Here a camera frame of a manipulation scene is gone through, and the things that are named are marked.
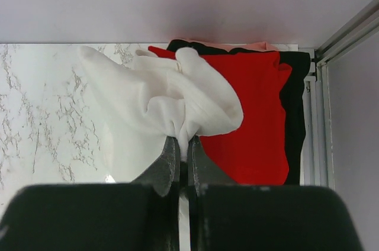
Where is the red folded t-shirt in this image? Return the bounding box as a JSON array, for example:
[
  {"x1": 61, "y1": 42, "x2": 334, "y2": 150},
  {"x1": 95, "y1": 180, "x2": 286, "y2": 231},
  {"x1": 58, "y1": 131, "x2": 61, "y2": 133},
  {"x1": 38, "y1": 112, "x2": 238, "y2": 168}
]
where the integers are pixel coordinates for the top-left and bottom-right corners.
[{"x1": 148, "y1": 46, "x2": 291, "y2": 185}]

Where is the white Coca-Cola t-shirt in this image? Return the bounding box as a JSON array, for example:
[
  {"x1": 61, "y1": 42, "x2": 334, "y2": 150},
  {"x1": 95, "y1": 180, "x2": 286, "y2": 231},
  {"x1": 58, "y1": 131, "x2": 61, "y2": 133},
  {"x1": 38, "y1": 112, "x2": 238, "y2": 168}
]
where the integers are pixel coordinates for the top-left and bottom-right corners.
[{"x1": 79, "y1": 46, "x2": 243, "y2": 182}]

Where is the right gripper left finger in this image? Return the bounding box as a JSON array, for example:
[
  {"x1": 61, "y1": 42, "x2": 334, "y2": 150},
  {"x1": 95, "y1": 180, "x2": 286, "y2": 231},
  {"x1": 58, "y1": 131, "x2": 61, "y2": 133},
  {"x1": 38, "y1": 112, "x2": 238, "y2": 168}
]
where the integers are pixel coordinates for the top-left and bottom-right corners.
[{"x1": 1, "y1": 137, "x2": 180, "y2": 250}]

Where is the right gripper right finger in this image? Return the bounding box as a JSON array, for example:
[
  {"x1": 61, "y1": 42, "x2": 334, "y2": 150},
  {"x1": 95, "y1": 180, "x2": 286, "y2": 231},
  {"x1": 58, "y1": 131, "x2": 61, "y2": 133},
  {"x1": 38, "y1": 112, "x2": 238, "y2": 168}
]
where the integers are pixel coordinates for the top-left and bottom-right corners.
[{"x1": 184, "y1": 137, "x2": 363, "y2": 250}]

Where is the right aluminium frame post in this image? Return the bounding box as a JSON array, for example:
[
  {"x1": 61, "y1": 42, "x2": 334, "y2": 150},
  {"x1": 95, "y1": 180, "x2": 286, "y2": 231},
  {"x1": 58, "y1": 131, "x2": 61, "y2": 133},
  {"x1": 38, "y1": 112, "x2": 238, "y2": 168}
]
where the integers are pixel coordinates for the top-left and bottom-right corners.
[{"x1": 313, "y1": 0, "x2": 379, "y2": 65}]

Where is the black folded t-shirt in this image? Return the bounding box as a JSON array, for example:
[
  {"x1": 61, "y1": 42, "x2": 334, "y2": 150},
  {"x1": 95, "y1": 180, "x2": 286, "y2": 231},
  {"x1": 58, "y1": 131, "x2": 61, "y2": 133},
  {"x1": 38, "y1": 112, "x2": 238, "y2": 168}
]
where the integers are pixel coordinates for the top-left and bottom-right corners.
[{"x1": 166, "y1": 39, "x2": 311, "y2": 185}]

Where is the pink folded t-shirt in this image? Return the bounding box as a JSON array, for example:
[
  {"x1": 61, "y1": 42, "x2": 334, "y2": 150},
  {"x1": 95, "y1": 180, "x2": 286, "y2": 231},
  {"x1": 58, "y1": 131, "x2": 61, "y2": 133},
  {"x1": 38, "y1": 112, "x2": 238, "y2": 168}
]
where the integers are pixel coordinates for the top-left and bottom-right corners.
[{"x1": 185, "y1": 39, "x2": 279, "y2": 52}]

